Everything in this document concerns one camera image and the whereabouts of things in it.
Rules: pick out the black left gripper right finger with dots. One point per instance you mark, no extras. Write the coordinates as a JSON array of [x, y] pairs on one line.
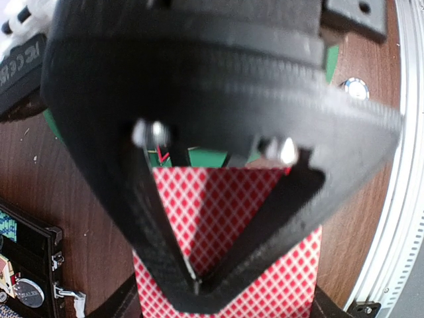
[[324, 307]]

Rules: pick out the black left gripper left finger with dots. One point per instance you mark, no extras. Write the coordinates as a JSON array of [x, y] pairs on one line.
[[124, 302]]

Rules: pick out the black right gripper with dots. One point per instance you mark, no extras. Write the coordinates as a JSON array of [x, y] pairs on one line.
[[122, 77]]

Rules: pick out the dark blue chip stack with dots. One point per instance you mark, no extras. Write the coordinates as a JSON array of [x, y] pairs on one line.
[[356, 88]]

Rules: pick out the pink playing card deck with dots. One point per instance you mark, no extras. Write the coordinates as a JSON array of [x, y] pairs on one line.
[[209, 208]]

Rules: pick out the red triangular dealer marker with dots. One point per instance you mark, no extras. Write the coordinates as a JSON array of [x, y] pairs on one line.
[[163, 155]]

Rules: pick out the clear dealer button in case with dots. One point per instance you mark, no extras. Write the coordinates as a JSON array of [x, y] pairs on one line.
[[29, 293]]

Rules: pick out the black poker case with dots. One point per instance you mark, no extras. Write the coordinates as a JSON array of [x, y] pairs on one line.
[[37, 256]]

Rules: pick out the red card deck in case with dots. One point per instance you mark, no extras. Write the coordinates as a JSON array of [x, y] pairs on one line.
[[8, 279]]

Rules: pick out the round green poker mat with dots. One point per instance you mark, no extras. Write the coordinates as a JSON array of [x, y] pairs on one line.
[[201, 157]]

